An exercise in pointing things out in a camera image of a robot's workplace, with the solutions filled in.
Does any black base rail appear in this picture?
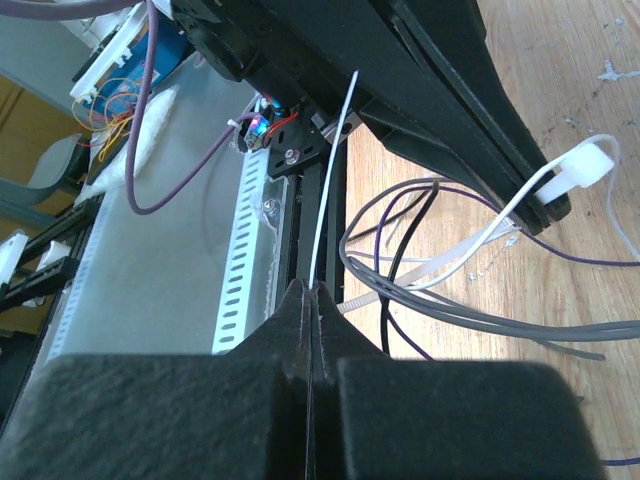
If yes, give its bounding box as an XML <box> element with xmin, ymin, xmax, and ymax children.
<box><xmin>267</xmin><ymin>101</ymin><xmax>347</xmax><ymax>303</ymax></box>

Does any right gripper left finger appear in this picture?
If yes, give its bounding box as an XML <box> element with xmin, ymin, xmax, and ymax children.
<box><xmin>1</xmin><ymin>281</ymin><xmax>311</xmax><ymax>479</ymax></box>

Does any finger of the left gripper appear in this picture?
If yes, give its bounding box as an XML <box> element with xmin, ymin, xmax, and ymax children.
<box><xmin>266</xmin><ymin>1</ymin><xmax>525</xmax><ymax>206</ymax></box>
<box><xmin>369</xmin><ymin>1</ymin><xmax>547</xmax><ymax>208</ymax></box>

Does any left circuit board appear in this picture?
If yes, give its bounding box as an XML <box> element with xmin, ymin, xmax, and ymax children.
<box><xmin>243</xmin><ymin>96</ymin><xmax>300</xmax><ymax>152</ymax></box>

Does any light blue slotted cable duct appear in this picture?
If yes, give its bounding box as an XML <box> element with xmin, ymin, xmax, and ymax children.
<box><xmin>43</xmin><ymin>152</ymin><xmax>268</xmax><ymax>361</ymax></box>

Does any clear plastic bag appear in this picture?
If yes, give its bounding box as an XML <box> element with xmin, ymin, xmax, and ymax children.
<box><xmin>79</xmin><ymin>84</ymin><xmax>181</xmax><ymax>196</ymax></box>

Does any white blue box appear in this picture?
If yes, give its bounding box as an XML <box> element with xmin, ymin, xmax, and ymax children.
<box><xmin>69</xmin><ymin>4</ymin><xmax>191</xmax><ymax>126</ymax></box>

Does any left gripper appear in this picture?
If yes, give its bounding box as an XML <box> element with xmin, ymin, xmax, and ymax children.
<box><xmin>170</xmin><ymin>1</ymin><xmax>360</xmax><ymax>110</ymax></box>

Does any white zip tie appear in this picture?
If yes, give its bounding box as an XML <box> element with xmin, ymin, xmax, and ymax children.
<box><xmin>346</xmin><ymin>69</ymin><xmax>628</xmax><ymax>313</ymax></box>

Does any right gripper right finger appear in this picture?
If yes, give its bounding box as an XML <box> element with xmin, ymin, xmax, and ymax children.
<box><xmin>315</xmin><ymin>287</ymin><xmax>605</xmax><ymax>479</ymax></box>

